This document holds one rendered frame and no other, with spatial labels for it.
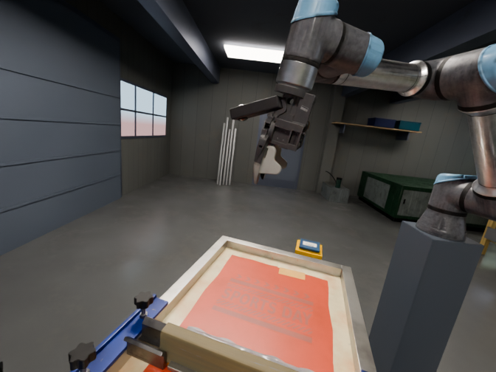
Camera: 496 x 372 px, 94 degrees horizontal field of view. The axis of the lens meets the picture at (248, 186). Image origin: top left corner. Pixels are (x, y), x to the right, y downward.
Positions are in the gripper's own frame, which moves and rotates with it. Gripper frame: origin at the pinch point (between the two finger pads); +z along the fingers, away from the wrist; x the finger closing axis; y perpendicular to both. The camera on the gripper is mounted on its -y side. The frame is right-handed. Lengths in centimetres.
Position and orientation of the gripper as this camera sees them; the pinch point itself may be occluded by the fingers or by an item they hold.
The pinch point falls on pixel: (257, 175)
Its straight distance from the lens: 54.6
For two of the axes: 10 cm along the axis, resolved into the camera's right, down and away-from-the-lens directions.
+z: -2.5, 9.0, 3.5
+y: 9.0, 3.5, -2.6
